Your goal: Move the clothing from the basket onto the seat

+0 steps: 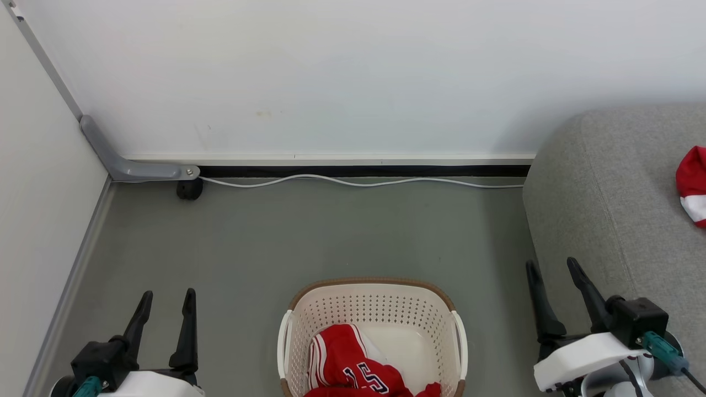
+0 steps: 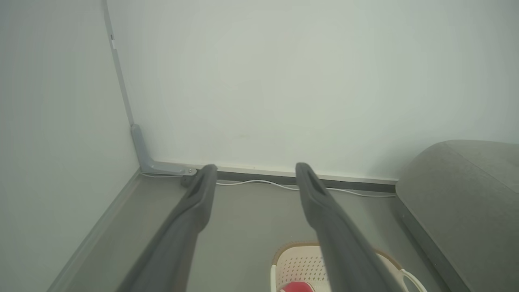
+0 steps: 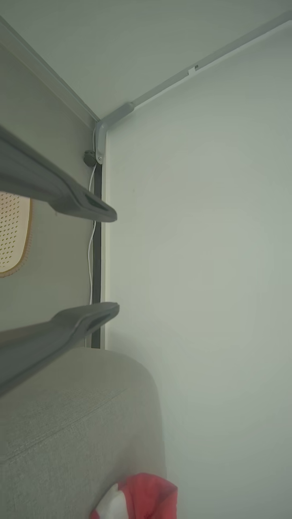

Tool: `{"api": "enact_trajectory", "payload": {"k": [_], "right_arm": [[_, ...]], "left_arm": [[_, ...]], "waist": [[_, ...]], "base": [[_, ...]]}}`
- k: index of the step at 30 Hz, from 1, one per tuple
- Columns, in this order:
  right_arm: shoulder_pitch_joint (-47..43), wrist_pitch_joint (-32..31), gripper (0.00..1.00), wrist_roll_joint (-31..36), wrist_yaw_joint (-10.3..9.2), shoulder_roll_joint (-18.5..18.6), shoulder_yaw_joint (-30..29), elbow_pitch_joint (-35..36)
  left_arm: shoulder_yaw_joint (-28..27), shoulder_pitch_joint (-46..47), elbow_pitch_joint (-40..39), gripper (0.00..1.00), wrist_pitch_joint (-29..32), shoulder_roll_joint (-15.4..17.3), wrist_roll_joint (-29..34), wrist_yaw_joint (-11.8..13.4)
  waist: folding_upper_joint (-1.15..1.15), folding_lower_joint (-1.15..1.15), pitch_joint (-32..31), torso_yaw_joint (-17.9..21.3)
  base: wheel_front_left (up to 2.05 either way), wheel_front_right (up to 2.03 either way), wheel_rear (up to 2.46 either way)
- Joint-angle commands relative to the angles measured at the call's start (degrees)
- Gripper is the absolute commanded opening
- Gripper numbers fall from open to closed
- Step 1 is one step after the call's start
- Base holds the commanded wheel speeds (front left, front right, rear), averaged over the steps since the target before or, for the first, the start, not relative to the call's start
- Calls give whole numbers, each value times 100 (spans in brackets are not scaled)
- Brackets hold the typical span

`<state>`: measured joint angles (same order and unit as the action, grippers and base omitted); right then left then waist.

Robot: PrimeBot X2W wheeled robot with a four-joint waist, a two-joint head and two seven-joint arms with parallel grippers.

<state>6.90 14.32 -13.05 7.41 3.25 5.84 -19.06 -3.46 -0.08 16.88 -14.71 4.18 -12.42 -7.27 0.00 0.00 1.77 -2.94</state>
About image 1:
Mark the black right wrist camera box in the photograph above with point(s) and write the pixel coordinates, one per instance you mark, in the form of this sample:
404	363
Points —
640	320

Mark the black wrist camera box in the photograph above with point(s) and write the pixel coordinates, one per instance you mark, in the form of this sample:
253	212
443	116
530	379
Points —
102	358
640	320

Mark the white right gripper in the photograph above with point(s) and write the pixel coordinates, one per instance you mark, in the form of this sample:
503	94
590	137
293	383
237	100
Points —
584	358

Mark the grey fabric sofa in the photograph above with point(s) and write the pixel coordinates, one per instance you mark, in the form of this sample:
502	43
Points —
606	193

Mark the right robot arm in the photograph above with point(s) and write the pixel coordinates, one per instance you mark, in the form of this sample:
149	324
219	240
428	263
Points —
606	386

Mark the grey partition foot bracket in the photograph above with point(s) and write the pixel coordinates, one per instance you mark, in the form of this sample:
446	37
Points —
132	170

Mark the black baseboard strip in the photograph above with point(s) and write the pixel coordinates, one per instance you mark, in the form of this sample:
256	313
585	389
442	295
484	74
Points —
358	171

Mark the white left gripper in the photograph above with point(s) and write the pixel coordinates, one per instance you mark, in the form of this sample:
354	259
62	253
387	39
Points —
149	386

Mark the black caster wheel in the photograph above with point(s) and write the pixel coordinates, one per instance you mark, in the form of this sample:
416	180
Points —
189	189

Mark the red and white garment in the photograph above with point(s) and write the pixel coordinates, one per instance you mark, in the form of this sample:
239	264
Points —
692	182

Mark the grey partition corner post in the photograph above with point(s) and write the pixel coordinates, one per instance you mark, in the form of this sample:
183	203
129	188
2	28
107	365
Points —
44	60

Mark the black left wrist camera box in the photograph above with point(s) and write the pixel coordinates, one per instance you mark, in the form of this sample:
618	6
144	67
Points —
102	358

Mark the white perforated laundry basket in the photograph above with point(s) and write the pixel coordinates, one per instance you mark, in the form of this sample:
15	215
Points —
375	303

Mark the red basketball jersey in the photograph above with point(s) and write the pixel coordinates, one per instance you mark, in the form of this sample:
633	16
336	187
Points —
342	358

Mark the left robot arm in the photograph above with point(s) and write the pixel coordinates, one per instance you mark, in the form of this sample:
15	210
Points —
60	389

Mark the white baseboard trim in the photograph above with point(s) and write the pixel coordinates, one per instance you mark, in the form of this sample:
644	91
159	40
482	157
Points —
331	160

